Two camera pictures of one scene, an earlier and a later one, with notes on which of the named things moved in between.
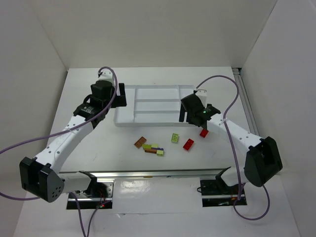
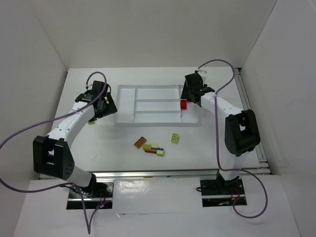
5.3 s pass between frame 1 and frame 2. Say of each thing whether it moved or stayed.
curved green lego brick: stayed
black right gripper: moved
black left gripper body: stayed
